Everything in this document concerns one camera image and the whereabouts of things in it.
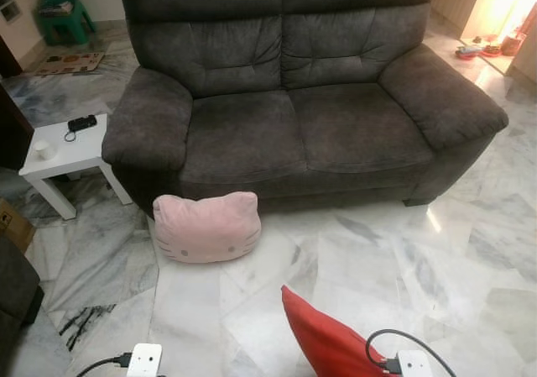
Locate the red square pillow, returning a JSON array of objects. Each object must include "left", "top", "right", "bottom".
[{"left": 280, "top": 285, "right": 397, "bottom": 377}]

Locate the dark grey two-seat sofa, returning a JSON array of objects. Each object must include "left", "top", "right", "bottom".
[{"left": 102, "top": 0, "right": 510, "bottom": 215}]

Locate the beige printed floor mat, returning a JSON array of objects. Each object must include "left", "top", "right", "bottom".
[{"left": 33, "top": 51, "right": 108, "bottom": 76}]

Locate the red jar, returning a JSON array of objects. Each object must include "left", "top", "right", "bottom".
[{"left": 501, "top": 31, "right": 526, "bottom": 57}]

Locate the small white cup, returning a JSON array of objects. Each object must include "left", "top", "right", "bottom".
[{"left": 32, "top": 139, "right": 57, "bottom": 162}]

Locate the stack of books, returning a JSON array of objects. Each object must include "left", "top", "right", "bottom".
[{"left": 37, "top": 1, "right": 77, "bottom": 18}]

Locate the dark brown wooden door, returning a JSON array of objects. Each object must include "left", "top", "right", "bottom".
[{"left": 0, "top": 37, "right": 35, "bottom": 173}]

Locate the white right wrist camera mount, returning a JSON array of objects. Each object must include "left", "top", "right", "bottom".
[{"left": 397, "top": 350, "right": 435, "bottom": 377}]

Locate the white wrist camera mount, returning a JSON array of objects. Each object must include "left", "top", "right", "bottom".
[
  {"left": 397, "top": 350, "right": 435, "bottom": 377},
  {"left": 126, "top": 343, "right": 164, "bottom": 377}
]

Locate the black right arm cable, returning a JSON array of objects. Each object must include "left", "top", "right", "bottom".
[{"left": 365, "top": 328, "right": 458, "bottom": 377}]

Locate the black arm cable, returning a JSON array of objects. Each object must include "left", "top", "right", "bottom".
[
  {"left": 365, "top": 328, "right": 458, "bottom": 377},
  {"left": 74, "top": 352, "right": 135, "bottom": 377}
]

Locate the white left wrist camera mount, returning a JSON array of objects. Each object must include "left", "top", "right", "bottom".
[{"left": 126, "top": 343, "right": 164, "bottom": 377}]

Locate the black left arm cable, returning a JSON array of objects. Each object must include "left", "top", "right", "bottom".
[{"left": 74, "top": 352, "right": 135, "bottom": 377}]

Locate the black device with cord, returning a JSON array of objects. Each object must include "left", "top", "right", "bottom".
[{"left": 65, "top": 114, "right": 100, "bottom": 144}]

